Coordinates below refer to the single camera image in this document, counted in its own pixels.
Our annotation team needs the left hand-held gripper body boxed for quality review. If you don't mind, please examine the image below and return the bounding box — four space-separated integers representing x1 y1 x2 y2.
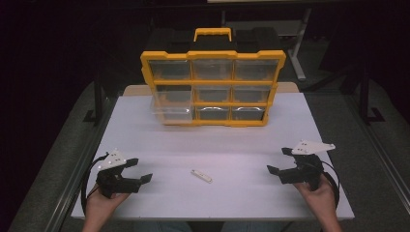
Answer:
96 148 143 199

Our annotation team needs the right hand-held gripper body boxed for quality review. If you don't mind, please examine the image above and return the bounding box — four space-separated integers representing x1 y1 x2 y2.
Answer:
278 139 337 191

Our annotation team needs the small white stick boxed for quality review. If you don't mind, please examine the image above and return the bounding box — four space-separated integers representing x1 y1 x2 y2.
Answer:
190 168 214 185

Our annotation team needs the clear plastic drawer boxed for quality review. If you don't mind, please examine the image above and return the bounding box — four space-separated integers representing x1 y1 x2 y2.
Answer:
149 86 195 126

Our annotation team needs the yellow black drawer organizer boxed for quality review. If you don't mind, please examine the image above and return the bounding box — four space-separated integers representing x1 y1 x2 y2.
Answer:
139 26 287 128

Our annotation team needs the person's left hand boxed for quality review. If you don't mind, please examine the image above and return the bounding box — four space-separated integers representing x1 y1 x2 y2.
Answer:
84 183 131 224

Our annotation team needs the person's right hand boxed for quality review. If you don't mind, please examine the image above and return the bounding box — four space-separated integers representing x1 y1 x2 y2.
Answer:
292 175 338 220

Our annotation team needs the black metal stand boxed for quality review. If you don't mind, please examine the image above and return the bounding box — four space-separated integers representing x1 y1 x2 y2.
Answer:
358 62 387 126
82 78 108 126

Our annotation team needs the white metal table leg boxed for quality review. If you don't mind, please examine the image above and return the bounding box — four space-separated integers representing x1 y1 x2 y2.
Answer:
285 7 313 82

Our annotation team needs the black cable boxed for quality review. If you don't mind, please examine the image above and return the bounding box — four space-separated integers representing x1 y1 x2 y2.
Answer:
80 152 110 217
316 159 341 211

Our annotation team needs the aluminium rail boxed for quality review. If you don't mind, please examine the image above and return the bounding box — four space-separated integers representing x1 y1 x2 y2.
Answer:
340 95 410 209
51 96 118 232

